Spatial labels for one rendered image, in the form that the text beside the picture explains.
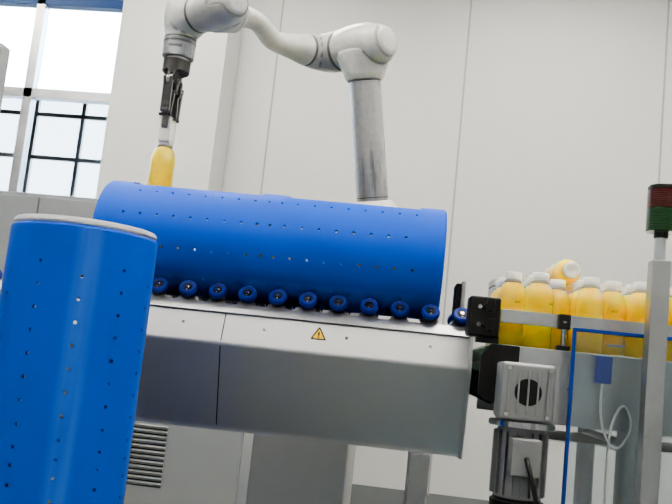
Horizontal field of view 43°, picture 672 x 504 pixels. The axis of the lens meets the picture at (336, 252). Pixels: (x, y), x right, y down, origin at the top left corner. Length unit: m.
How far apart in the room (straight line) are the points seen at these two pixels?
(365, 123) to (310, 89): 2.61
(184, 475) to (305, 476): 1.24
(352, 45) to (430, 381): 1.11
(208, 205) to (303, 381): 0.49
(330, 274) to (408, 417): 0.39
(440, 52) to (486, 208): 0.99
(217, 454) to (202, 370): 1.69
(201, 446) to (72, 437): 2.17
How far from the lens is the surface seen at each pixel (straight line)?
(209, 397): 2.11
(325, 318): 2.05
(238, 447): 3.73
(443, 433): 2.08
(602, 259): 5.04
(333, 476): 2.63
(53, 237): 1.64
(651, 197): 1.89
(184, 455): 3.79
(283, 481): 2.66
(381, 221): 2.07
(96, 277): 1.62
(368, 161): 2.62
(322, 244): 2.04
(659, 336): 1.86
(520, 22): 5.35
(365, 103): 2.64
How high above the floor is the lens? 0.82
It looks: 7 degrees up
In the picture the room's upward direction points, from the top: 6 degrees clockwise
